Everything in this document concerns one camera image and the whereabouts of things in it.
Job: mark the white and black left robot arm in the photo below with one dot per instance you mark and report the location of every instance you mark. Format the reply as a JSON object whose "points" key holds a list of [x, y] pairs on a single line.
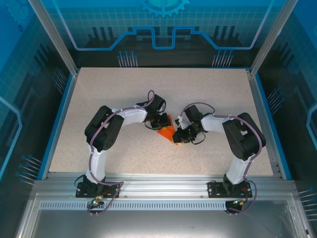
{"points": [[96, 163]]}

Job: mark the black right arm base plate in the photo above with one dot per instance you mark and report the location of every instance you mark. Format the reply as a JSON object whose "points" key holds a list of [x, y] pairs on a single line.
{"points": [[214, 189]]}

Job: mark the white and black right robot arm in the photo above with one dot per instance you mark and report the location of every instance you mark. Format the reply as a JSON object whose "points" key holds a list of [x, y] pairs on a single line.
{"points": [[235, 168]]}

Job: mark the aluminium frame post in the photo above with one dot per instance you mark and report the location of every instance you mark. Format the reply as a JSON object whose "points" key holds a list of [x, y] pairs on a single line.
{"points": [[272, 39], [54, 39]]}

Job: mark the aluminium frame rail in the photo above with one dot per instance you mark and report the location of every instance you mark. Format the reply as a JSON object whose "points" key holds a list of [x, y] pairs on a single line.
{"points": [[163, 184]]}

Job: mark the grey metal tray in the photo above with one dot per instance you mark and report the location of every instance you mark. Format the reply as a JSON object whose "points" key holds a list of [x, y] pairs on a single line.
{"points": [[161, 223]]}

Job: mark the aluminium side rail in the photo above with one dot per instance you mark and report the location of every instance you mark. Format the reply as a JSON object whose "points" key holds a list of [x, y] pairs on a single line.
{"points": [[262, 124]]}

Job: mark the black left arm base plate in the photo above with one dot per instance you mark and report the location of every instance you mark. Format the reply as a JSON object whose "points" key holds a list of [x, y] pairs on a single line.
{"points": [[81, 191]]}

